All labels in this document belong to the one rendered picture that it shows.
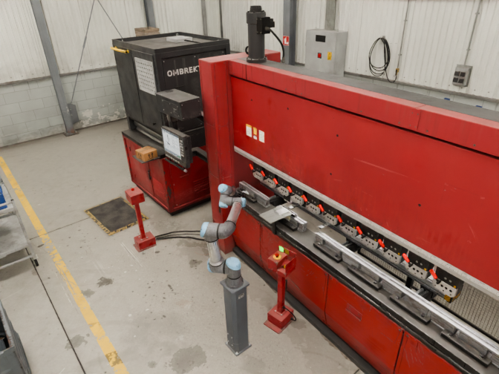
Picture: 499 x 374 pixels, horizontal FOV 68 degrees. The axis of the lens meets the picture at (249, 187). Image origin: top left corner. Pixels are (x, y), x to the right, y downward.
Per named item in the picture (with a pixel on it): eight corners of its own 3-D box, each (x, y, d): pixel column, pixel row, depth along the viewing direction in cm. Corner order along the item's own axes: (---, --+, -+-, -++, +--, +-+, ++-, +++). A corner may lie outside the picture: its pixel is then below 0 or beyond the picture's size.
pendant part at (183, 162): (165, 156, 424) (160, 126, 406) (174, 153, 431) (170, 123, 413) (186, 168, 394) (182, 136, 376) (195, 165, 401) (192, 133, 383)
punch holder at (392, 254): (380, 254, 275) (384, 236, 267) (387, 250, 279) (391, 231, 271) (398, 265, 264) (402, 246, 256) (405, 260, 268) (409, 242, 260)
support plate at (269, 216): (258, 215, 358) (258, 214, 357) (280, 206, 371) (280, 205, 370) (270, 224, 345) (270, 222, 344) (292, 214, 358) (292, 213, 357)
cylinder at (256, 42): (242, 61, 352) (240, 6, 329) (263, 57, 364) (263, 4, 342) (263, 66, 328) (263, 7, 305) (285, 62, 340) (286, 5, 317)
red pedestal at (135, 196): (132, 244, 485) (120, 189, 444) (151, 237, 497) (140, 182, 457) (138, 252, 470) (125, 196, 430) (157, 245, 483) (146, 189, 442)
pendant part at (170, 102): (165, 164, 437) (154, 92, 396) (183, 158, 451) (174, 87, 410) (188, 179, 403) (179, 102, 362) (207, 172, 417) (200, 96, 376)
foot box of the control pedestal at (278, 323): (263, 323, 368) (263, 315, 362) (278, 309, 384) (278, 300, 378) (278, 335, 356) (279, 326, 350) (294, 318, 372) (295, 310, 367)
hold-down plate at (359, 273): (347, 269, 305) (347, 266, 304) (351, 267, 308) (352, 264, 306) (377, 291, 284) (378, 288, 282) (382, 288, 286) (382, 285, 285)
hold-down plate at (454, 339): (439, 335, 248) (440, 332, 246) (444, 331, 250) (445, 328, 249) (486, 368, 226) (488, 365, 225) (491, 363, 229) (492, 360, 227)
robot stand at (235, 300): (236, 356, 337) (232, 294, 299) (224, 343, 349) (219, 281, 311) (252, 346, 346) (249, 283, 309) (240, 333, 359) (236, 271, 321)
